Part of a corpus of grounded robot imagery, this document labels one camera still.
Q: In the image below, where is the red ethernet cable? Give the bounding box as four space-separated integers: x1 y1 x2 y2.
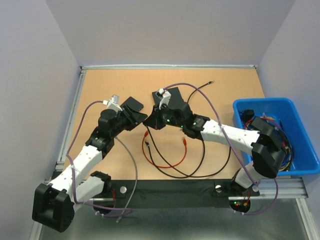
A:
141 130 189 169

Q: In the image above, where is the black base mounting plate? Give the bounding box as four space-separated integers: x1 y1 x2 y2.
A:
90 179 260 209

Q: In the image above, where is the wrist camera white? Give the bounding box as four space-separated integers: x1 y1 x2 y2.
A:
102 94 122 112
155 88 171 110

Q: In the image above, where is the black ethernet cable long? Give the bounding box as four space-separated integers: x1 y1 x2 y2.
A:
146 79 232 179

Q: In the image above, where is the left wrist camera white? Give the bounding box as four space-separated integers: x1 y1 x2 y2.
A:
102 94 122 112

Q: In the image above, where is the blue plastic bin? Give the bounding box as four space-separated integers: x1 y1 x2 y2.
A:
232 97 320 177

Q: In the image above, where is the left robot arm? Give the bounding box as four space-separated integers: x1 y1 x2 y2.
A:
31 95 148 233

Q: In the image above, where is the grey ethernet cable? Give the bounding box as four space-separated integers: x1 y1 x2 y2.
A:
113 136 139 224

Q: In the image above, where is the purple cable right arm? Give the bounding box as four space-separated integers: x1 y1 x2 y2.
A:
159 82 280 216

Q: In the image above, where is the black power adapter in bin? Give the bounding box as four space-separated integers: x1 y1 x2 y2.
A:
251 117 269 131

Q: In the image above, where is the aluminium front rail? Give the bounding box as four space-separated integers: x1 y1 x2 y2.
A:
39 178 308 201

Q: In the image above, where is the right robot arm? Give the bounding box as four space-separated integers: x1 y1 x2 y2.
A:
143 103 287 195

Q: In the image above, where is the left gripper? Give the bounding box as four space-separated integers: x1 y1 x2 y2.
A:
110 104 147 138

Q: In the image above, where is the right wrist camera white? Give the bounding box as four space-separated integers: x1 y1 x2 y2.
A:
155 88 171 110

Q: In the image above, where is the black ethernet cable short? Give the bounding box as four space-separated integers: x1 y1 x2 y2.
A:
144 126 207 179

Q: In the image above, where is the black network switch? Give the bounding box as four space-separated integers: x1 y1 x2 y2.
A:
120 96 144 113
152 87 184 110

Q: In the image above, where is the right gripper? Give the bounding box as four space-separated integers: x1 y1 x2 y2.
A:
142 102 185 131

